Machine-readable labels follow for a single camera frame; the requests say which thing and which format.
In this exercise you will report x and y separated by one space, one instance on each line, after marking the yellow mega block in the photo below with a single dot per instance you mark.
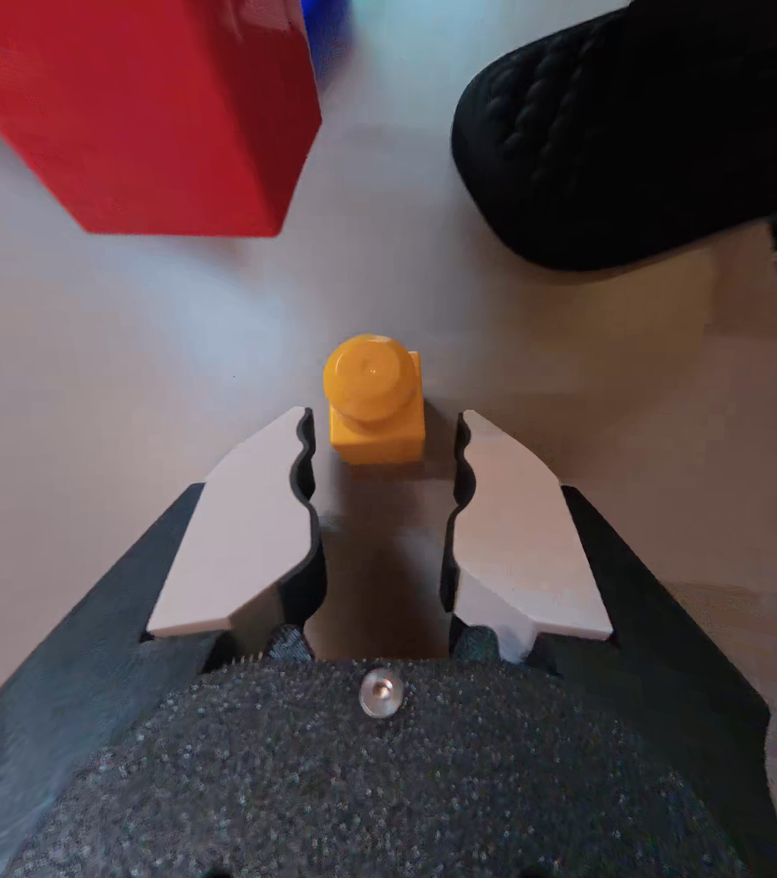
374 439

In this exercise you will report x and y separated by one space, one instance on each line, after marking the black textured pad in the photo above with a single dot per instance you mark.
532 171

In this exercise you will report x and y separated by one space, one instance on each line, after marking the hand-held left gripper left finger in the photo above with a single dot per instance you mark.
237 549

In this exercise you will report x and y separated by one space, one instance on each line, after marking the blue plastic bin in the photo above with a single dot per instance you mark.
323 34

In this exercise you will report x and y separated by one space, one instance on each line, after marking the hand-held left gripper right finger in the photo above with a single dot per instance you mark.
525 555

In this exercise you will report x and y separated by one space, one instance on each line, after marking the red mega block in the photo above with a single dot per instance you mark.
121 103

